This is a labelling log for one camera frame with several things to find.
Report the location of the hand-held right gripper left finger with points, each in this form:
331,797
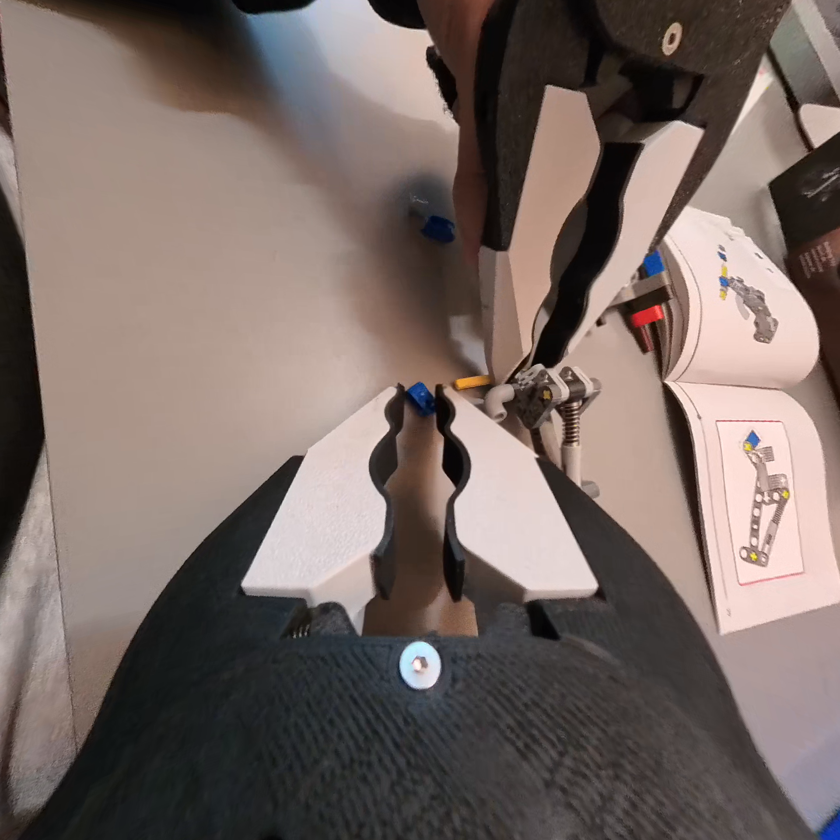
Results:
321,525

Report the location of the small blue lego connector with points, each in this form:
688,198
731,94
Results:
420,397
438,228

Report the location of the grey lego bush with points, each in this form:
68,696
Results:
417,205

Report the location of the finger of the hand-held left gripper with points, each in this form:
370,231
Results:
649,190
525,216

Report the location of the white flat board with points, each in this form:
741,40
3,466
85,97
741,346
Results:
820,123

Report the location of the person's left hand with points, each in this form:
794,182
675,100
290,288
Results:
467,197

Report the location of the person's dark clothing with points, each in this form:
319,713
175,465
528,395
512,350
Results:
16,394

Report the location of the grey lego suspension assembly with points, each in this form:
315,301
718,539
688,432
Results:
544,397

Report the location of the lego engine assembly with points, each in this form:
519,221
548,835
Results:
646,315

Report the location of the yellow lego axle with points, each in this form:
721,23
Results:
472,382

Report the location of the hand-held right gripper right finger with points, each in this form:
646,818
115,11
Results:
518,531

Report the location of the open lego instruction booklet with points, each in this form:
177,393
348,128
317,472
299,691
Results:
754,499

